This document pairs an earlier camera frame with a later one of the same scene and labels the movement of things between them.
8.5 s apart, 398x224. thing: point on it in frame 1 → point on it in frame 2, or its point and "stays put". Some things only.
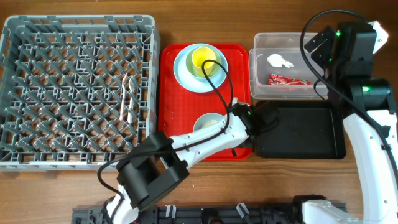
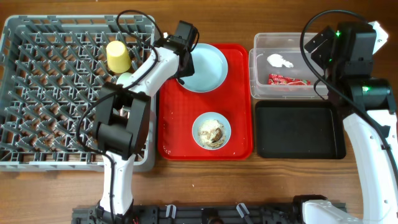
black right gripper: x=321 y=52 stays put
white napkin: x=277 y=60 stays put
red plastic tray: x=178 y=107 stays put
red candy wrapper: x=277 y=79 stays put
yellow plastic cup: x=201 y=55 → x=118 y=58
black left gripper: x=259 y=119 → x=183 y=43
